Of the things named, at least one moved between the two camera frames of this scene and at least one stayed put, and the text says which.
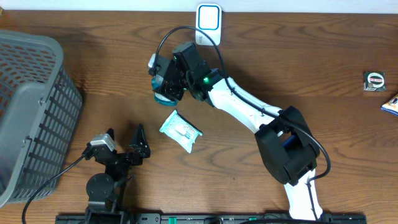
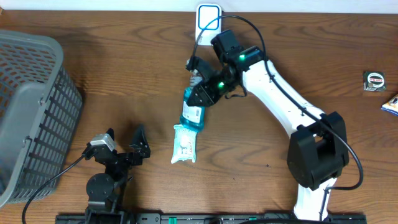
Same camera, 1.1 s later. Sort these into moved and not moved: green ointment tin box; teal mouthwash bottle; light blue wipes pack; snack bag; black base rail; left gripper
Moved: teal mouthwash bottle; light blue wipes pack
Not moved: green ointment tin box; snack bag; black base rail; left gripper
